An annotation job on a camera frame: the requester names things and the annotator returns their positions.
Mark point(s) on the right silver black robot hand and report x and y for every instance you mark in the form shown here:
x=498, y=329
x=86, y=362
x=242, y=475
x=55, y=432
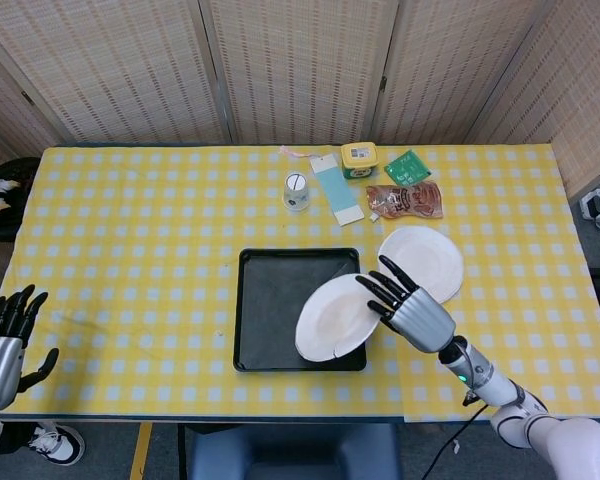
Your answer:
x=422, y=320

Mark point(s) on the cracked white paper plate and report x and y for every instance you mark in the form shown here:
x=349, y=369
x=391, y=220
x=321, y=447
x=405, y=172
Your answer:
x=330, y=320

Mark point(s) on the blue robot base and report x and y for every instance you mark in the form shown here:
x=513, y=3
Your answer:
x=290, y=455

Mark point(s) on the black square plastic tray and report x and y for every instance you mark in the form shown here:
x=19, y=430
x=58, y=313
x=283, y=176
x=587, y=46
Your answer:
x=270, y=310

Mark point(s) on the white black sneaker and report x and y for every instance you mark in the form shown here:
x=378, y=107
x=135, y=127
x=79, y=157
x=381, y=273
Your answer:
x=60, y=445

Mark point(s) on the brown sauce pouch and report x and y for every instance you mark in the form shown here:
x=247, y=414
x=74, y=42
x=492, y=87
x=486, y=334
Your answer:
x=410, y=200

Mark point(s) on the black bag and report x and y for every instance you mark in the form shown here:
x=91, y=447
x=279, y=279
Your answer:
x=15, y=220

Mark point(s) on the green foil sachet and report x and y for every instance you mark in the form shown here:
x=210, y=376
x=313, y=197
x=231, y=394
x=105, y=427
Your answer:
x=407, y=169

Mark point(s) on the flat blue white carton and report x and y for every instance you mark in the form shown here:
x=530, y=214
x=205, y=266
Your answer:
x=337, y=192

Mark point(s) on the green tub yellow lid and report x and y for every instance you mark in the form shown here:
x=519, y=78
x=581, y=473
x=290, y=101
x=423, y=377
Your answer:
x=360, y=157

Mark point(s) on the floral paper cup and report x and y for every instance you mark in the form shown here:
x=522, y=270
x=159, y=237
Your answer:
x=296, y=197

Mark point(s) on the yellow checkered tablecloth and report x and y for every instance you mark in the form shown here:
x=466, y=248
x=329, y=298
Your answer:
x=130, y=225

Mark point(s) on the white power adapter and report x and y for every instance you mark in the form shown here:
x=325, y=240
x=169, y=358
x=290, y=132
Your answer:
x=592, y=205

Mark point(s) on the woven folding screen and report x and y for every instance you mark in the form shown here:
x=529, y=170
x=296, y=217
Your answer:
x=300, y=65

